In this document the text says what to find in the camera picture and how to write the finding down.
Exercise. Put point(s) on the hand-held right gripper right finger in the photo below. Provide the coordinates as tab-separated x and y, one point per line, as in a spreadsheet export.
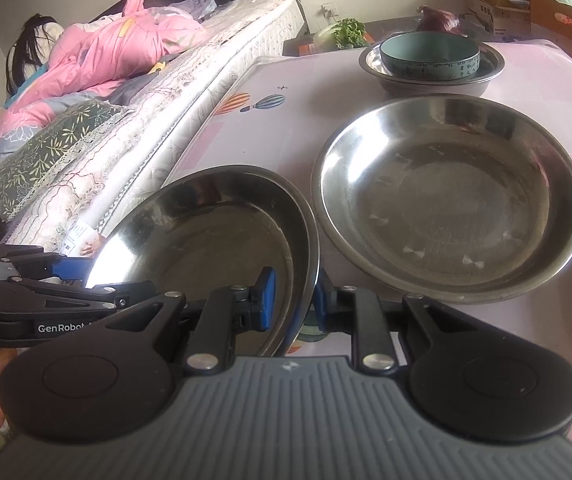
322	310

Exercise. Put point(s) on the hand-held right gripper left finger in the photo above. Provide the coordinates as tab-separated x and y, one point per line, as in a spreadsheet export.
267	300

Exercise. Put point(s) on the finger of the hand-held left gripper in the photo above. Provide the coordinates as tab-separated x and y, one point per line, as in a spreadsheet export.
91	296
73	267

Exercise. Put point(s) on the large shallow steel plate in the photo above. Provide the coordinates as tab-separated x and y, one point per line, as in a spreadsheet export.
206	240

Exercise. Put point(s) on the large steel bowl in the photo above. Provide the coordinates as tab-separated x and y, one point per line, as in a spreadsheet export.
416	90

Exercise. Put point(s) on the small steel bowl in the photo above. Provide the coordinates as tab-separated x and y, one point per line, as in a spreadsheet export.
372	63

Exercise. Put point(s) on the teal ceramic bowl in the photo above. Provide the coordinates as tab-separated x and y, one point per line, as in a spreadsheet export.
431	67

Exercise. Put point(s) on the white mattress label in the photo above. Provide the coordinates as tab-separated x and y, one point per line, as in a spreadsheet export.
78	237

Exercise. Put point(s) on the green leaf-patterned pillow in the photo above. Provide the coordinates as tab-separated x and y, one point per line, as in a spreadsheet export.
51	150

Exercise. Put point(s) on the steel plate with bow marks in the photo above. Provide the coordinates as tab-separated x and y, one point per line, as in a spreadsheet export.
441	195

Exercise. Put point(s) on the pink quilt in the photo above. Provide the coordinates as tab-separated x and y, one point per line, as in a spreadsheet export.
101	55

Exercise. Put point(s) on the white quilted mattress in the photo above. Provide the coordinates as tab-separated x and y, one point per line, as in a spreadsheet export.
216	75

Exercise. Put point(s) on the orange packet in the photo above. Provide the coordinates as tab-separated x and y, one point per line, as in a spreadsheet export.
307	49

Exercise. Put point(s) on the green leafy cabbage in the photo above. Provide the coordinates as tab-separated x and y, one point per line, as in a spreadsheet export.
346	32

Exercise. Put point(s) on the lilac garment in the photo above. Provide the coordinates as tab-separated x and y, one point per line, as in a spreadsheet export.
196	7

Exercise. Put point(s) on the dark low table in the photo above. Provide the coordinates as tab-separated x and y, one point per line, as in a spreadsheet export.
391	27

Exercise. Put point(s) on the open printed cardboard box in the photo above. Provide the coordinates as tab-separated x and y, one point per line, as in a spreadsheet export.
496	10

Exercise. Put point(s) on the white wall socket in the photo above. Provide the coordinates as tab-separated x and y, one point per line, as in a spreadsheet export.
330	9

